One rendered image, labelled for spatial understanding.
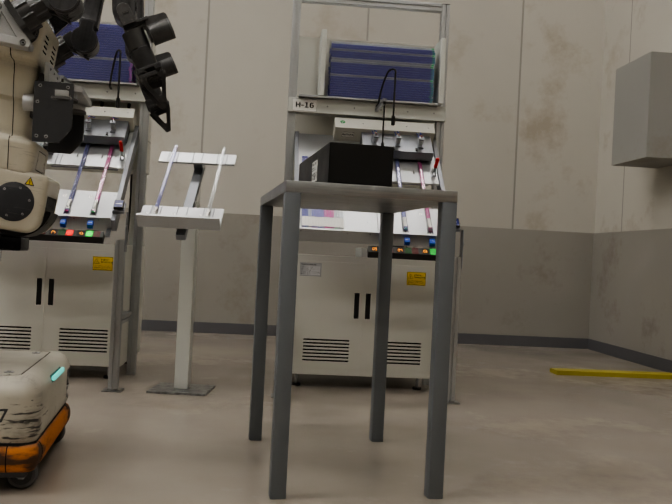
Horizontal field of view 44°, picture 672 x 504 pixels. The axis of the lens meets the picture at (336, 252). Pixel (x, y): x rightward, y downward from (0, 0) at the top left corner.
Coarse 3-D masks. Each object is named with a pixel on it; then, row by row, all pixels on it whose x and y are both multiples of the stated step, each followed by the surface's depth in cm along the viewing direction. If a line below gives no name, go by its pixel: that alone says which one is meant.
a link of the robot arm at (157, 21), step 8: (120, 8) 212; (128, 8) 213; (120, 16) 212; (128, 16) 212; (152, 16) 216; (160, 16) 216; (128, 24) 213; (136, 24) 216; (152, 24) 215; (160, 24) 215; (168, 24) 215; (152, 32) 214; (160, 32) 215; (168, 32) 216; (160, 40) 216; (168, 40) 218
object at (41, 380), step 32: (0, 352) 250; (32, 352) 252; (0, 384) 204; (32, 384) 206; (64, 384) 250; (0, 416) 202; (32, 416) 205; (64, 416) 250; (0, 448) 203; (32, 448) 205
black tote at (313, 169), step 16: (336, 144) 219; (352, 144) 220; (304, 160) 264; (320, 160) 233; (336, 160) 219; (352, 160) 220; (368, 160) 221; (384, 160) 222; (304, 176) 262; (320, 176) 231; (336, 176) 219; (352, 176) 220; (368, 176) 221; (384, 176) 222
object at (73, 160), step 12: (132, 132) 403; (84, 144) 392; (96, 144) 393; (48, 156) 383; (60, 156) 384; (72, 156) 385; (96, 156) 387; (84, 168) 387; (96, 168) 387; (108, 168) 382; (120, 168) 382
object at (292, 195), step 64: (320, 192) 212; (384, 192) 215; (448, 192) 218; (384, 256) 283; (448, 256) 218; (256, 320) 275; (384, 320) 283; (448, 320) 218; (256, 384) 275; (384, 384) 283
